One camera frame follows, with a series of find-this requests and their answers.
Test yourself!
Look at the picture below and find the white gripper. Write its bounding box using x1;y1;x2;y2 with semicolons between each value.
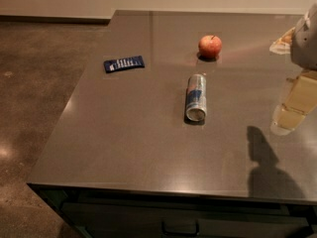
269;3;317;70

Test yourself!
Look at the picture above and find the Red Bull can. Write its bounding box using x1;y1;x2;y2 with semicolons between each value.
185;74;207;122

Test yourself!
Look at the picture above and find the red apple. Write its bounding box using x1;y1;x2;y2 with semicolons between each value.
198;35;222;59

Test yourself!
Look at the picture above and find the dark drawer with handle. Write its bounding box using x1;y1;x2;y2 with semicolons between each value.
62;202;313;238

